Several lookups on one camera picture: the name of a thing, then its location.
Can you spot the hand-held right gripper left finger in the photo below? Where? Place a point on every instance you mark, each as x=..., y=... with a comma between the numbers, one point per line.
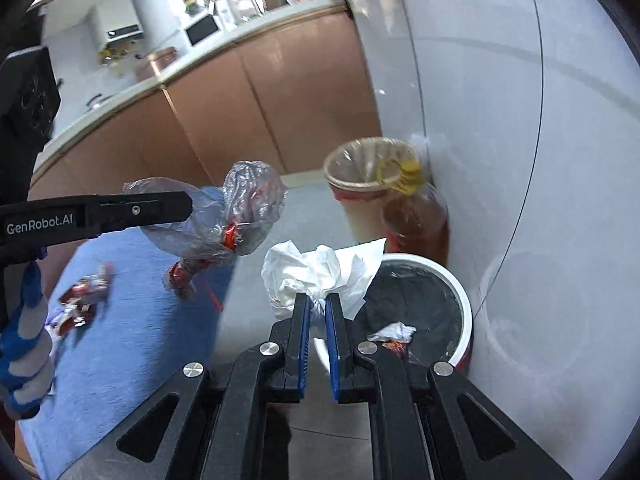
x=301, y=340

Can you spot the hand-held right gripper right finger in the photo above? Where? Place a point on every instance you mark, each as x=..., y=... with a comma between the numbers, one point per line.
x=332, y=345

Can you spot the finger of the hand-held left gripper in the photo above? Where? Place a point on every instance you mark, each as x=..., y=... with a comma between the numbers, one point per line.
x=145, y=210

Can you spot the white tissue paper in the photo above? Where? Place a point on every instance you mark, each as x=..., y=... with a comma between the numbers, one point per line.
x=300, y=270

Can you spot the white bin with black liner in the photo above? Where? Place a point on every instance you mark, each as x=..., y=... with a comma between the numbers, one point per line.
x=425, y=300

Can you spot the clear plastic bag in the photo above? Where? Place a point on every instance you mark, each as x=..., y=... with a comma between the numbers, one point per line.
x=250, y=195

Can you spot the person's left hand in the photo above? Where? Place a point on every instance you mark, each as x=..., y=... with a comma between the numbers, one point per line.
x=30, y=360

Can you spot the small red wrapper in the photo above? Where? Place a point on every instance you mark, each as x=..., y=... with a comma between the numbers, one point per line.
x=395, y=346

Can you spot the small crumpled white tissue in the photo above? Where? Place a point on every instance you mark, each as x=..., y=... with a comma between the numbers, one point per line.
x=395, y=332

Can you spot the red snack wrapper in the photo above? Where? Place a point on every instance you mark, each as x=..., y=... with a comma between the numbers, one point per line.
x=75, y=320
x=90, y=285

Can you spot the blue mat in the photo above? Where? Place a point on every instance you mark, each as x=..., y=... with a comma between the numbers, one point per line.
x=140, y=340

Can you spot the beige bucket with clear liner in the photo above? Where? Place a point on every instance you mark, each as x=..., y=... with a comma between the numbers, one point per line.
x=360, y=215

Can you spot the copper coloured box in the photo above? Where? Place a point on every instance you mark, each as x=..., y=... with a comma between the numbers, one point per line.
x=159, y=60

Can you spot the cooking oil bottle yellow cap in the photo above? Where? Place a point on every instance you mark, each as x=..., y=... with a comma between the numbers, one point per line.
x=415, y=220

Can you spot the white microwave oven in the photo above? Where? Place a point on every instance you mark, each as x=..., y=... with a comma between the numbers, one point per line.
x=202, y=30

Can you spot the brown kitchen cabinet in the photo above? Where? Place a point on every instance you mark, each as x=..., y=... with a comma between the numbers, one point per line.
x=300, y=90

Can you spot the white wall water heater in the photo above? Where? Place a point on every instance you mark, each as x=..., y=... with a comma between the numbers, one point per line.
x=117, y=20

